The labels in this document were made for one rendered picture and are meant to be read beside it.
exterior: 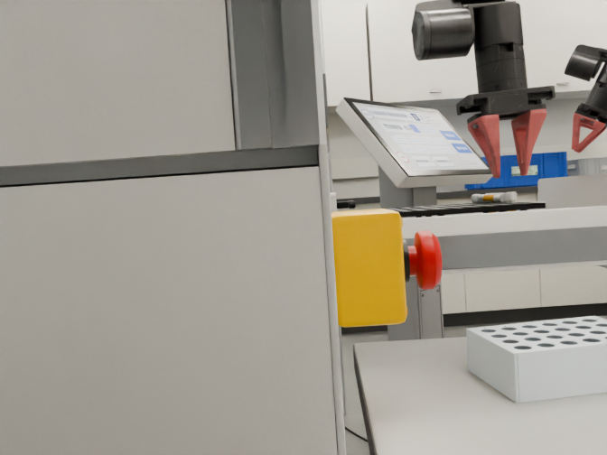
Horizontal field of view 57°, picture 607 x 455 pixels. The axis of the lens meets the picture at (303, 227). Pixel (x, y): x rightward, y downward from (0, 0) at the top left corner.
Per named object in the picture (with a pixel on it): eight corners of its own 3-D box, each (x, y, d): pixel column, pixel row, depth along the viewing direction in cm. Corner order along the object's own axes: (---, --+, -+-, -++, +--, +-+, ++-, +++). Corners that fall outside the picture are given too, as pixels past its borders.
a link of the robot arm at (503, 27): (527, -9, 66) (507, 9, 72) (470, -5, 65) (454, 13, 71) (533, 50, 66) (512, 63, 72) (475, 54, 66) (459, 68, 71)
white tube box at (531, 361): (596, 356, 52) (594, 315, 51) (667, 385, 43) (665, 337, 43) (468, 370, 50) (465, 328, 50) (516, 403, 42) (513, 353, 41)
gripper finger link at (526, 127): (554, 171, 65) (546, 90, 65) (491, 177, 66) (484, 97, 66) (532, 175, 72) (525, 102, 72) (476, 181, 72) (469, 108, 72)
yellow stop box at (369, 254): (402, 302, 42) (396, 207, 42) (418, 325, 35) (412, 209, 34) (333, 307, 42) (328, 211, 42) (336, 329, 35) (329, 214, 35)
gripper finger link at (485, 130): (548, 171, 65) (541, 91, 65) (487, 178, 66) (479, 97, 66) (527, 175, 72) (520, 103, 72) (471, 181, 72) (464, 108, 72)
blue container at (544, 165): (543, 185, 420) (542, 155, 419) (571, 183, 379) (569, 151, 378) (462, 190, 419) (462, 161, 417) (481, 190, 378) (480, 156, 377)
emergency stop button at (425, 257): (435, 283, 40) (432, 227, 40) (447, 292, 36) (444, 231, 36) (393, 285, 40) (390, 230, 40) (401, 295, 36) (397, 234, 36)
